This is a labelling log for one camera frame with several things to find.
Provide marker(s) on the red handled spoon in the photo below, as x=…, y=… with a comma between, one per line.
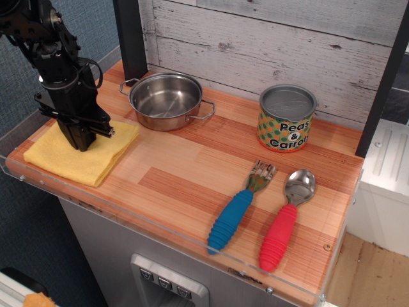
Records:
x=299, y=188

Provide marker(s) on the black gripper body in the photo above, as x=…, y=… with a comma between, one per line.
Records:
x=73, y=103

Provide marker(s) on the grey toy cabinet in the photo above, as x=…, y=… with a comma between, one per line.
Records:
x=136, y=267

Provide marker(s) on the stainless steel pot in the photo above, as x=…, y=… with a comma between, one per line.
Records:
x=165, y=101

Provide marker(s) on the black right post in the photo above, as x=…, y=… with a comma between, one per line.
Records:
x=387, y=80

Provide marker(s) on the yellow towel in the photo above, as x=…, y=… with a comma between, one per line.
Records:
x=53, y=153

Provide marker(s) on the blue handled fork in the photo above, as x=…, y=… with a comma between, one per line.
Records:
x=226, y=225

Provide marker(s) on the orange object bottom left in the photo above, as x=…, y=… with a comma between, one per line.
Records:
x=38, y=300

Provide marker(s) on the white plastic box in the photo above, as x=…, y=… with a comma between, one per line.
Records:
x=379, y=210

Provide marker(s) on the black post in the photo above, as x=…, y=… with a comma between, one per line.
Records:
x=130, y=34
x=387, y=80

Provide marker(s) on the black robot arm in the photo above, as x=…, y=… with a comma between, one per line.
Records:
x=38, y=30

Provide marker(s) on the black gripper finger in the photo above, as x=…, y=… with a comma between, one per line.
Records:
x=68, y=131
x=83, y=138

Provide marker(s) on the black left post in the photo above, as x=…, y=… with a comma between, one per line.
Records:
x=130, y=34

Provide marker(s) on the peas and carrots can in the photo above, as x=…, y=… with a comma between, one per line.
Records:
x=285, y=117

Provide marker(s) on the clear acrylic guard rail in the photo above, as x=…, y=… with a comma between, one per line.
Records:
x=171, y=186

